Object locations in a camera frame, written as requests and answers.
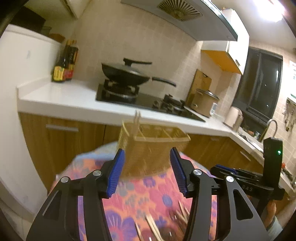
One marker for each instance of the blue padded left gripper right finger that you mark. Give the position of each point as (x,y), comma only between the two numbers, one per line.
(237,218)

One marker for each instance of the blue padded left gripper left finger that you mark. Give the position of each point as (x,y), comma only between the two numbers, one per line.
(58,216)

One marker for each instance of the wooden chopstick pair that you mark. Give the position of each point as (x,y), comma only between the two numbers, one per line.
(136,123)

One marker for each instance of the person hand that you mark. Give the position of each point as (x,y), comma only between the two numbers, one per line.
(271,211)

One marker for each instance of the floral tablecloth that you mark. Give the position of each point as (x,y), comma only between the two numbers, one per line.
(134,199)

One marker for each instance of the brown rice cooker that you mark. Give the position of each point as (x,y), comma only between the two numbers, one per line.
(204,102)

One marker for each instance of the tan plastic utensil basket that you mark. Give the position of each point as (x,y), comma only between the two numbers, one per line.
(148,153)

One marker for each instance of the wooden cutting board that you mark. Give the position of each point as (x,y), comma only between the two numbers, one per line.
(200,81)

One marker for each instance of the black gas stove top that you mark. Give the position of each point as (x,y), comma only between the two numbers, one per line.
(114,92)

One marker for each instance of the dark soy sauce bottle front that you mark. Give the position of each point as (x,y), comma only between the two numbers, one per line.
(61,68)

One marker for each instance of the black wok with lid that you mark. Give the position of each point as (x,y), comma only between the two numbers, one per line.
(125,74)

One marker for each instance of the white refrigerator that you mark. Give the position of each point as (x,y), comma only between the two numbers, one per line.
(27,59)

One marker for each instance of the dark sauce bottle red label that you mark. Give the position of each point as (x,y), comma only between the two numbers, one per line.
(72,57)

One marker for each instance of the grey range hood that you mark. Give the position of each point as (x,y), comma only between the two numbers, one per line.
(202,20)

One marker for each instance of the wooden cabinet door with handle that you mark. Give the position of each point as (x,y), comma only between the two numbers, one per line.
(53,142)

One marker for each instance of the white upper wall cabinet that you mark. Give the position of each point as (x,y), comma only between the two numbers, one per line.
(230,56)

